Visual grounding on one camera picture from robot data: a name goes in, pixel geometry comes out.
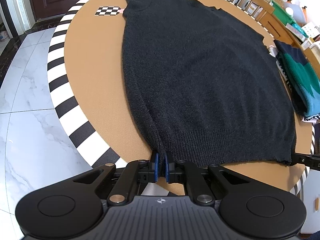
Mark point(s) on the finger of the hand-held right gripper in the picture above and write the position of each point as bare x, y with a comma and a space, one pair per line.
307, 161

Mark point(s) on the pink round sticker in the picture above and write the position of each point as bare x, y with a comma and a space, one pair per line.
122, 10

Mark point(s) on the green plastic basket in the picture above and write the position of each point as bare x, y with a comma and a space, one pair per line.
280, 11

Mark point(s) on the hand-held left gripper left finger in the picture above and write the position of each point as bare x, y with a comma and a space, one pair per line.
155, 166

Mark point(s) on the white round cup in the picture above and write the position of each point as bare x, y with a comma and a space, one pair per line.
289, 10

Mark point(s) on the grey pitcher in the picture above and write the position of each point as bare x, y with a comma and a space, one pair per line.
297, 11

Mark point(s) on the wooden chair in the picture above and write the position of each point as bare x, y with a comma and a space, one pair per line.
260, 7

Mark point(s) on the wooden sideboard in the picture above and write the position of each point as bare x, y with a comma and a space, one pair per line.
277, 27

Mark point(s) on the green blue knit sweater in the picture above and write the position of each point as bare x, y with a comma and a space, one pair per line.
300, 75

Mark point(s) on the white dotted box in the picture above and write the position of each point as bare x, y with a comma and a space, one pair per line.
311, 31

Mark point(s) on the small white cabinet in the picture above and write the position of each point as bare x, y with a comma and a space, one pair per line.
310, 205

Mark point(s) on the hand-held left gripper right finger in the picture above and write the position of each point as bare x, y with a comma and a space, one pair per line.
168, 168

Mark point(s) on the black knit sweater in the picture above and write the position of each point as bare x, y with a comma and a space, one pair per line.
205, 80

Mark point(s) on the teal tissue packet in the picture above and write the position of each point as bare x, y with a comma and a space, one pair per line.
300, 30

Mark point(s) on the checkerboard marker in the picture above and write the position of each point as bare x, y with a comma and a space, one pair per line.
108, 10

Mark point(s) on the flat grey box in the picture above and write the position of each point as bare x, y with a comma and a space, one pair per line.
295, 33

